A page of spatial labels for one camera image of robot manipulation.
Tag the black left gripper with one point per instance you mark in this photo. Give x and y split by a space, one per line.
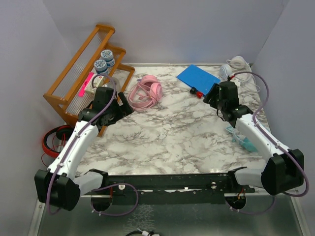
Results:
125 109

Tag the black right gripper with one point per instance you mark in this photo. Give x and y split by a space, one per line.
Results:
215 90

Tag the pink cat-ear headphones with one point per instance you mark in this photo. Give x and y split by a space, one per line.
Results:
146 93

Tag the teal cat-ear headphones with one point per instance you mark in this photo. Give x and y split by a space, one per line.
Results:
240 139

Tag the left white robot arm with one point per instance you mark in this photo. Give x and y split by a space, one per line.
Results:
57 185

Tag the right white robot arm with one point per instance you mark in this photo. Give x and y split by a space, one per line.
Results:
284 166

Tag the white headphones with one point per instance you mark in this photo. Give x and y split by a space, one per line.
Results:
239 63

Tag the red black headphones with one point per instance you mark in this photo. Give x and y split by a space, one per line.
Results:
54 141

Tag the red black marker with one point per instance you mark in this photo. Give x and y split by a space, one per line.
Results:
195 92

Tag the blue notebook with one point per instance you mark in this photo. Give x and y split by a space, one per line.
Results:
198 78

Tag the clear tape roll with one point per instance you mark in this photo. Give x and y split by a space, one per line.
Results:
117 85

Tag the small cardboard box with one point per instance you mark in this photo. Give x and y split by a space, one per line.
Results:
91 86

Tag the blue-lidded jar front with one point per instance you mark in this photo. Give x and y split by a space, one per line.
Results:
100 66

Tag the blue-lidded jar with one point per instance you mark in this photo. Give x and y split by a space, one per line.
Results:
100 66
108 57

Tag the wooden tiered shelf rack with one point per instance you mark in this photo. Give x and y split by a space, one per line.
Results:
63 94

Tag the blue-lidded jar rear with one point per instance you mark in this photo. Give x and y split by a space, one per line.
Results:
108 57

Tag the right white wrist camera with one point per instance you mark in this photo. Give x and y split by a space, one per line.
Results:
232 78

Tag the black front mounting rail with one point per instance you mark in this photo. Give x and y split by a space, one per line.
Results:
125 190

